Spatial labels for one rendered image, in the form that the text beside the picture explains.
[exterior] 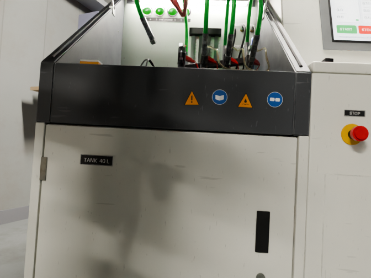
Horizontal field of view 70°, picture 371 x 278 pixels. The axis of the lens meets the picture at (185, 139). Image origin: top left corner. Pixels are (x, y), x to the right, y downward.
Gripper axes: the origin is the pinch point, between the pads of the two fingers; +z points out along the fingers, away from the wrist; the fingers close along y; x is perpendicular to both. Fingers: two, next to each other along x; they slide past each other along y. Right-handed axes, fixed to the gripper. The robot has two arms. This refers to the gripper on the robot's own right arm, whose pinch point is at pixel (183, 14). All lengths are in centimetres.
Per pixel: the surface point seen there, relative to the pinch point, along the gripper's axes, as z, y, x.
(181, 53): 10.7, -7.1, 0.7
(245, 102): 12.0, -34.9, -24.7
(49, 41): 48, 120, 189
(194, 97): 9.0, -36.9, -12.2
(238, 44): 24.1, 28.1, -13.5
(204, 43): 6.4, -10.2, -9.0
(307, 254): 40, -58, -41
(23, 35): 33, 98, 191
